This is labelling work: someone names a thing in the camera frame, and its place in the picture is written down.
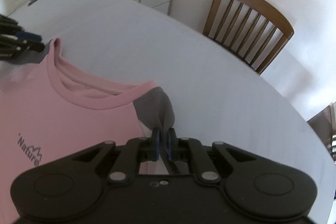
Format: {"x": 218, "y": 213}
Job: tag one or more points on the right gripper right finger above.
{"x": 252, "y": 185}

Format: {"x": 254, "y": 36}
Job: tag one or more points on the wooden chair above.
{"x": 252, "y": 30}

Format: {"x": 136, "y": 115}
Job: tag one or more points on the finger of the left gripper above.
{"x": 20, "y": 33}
{"x": 29, "y": 45}

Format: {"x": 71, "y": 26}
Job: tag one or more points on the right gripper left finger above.
{"x": 70, "y": 186}

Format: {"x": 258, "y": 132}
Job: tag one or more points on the pink white grey sweatshirt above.
{"x": 52, "y": 109}

